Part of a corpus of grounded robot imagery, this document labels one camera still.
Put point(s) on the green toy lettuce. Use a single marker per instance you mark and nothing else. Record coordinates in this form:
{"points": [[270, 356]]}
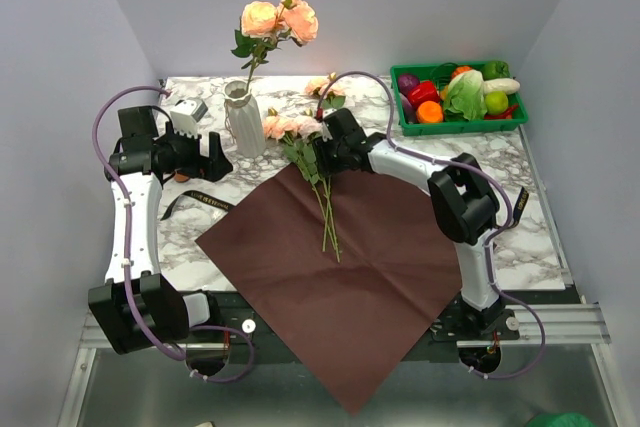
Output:
{"points": [[464, 100]]}

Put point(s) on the red toy chili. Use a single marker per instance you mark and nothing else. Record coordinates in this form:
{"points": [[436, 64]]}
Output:
{"points": [[507, 114]]}

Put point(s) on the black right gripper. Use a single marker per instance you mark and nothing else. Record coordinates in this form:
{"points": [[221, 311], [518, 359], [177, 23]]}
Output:
{"points": [[322, 164]]}

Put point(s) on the white toy radish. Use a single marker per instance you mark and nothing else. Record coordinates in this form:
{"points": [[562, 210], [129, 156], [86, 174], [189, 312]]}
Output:
{"points": [[508, 86]]}

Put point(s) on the white ribbed ceramic vase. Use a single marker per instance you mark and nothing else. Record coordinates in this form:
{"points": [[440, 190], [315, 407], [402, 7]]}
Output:
{"points": [[244, 119]]}

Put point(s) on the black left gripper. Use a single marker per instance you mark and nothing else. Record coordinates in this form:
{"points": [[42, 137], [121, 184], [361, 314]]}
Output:
{"points": [[211, 168]]}

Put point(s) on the orange toy fruit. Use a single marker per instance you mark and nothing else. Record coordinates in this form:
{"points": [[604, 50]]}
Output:
{"points": [[429, 112]]}

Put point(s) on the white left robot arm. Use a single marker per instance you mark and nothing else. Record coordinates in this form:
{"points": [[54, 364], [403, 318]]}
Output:
{"points": [[137, 307]]}

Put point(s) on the red wrapping paper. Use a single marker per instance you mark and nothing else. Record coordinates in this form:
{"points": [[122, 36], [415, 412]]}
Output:
{"points": [[351, 310]]}

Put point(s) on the green object at bottom edge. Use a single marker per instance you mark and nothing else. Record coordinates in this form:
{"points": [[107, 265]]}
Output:
{"points": [[560, 420]]}

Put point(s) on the black ribbon with gold text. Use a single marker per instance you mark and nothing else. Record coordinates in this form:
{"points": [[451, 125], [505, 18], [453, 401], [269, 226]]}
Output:
{"points": [[224, 206]]}

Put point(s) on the orange bottle with blue cap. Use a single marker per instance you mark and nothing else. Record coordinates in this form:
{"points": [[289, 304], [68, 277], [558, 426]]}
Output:
{"points": [[180, 178]]}

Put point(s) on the red toy bell pepper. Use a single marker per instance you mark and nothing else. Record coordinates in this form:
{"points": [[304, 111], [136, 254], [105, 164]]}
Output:
{"points": [[425, 91]]}

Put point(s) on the purple toy onion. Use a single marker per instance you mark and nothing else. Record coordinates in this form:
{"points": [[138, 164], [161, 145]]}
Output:
{"points": [[407, 82]]}

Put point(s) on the pink artificial flower bunch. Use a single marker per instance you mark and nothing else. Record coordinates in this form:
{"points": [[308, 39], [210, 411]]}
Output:
{"points": [[296, 133]]}

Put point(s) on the green toy lime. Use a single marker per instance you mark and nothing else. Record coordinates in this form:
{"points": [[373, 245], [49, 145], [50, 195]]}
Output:
{"points": [[496, 102]]}

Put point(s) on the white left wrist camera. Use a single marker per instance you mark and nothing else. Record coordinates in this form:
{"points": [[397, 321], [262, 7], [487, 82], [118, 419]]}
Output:
{"points": [[186, 115]]}

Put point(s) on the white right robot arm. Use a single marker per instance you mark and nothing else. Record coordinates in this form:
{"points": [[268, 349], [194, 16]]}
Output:
{"points": [[463, 202]]}

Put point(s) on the green toy bell pepper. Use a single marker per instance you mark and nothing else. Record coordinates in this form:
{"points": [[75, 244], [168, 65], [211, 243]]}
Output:
{"points": [[495, 69]]}

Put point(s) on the orange toy carrot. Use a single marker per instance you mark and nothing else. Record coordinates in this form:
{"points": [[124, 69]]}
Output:
{"points": [[460, 70]]}

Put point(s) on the aluminium extrusion rail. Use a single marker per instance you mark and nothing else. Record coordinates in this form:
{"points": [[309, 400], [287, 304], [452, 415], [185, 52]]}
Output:
{"points": [[564, 324]]}

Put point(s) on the green plastic basket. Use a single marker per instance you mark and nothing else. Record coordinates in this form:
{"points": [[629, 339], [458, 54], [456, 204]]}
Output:
{"points": [[439, 75]]}

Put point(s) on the peach rose stem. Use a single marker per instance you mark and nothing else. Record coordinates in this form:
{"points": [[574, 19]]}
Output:
{"points": [[264, 25]]}

